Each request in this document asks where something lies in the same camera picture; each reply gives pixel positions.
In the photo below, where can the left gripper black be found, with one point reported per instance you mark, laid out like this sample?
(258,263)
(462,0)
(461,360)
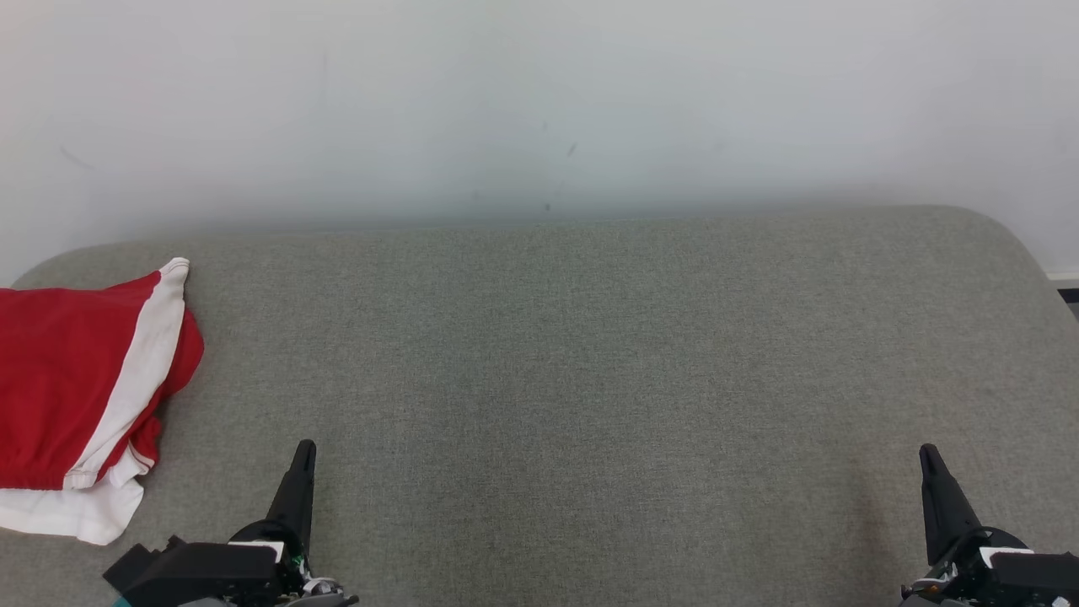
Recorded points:
(291,573)

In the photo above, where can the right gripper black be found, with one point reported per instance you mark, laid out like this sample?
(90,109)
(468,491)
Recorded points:
(957,582)

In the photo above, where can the red shorts with white stripe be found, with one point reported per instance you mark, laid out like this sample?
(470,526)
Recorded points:
(50,379)

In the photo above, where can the grey fabric sofa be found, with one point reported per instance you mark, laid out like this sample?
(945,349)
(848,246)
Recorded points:
(539,379)

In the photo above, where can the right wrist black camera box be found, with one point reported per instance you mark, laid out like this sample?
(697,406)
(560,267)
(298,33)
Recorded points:
(1037,580)

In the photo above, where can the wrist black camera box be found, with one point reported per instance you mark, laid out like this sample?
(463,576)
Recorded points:
(194,573)
(1037,580)

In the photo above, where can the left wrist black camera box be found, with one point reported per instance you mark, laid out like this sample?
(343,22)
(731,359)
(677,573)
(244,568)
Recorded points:
(194,573)

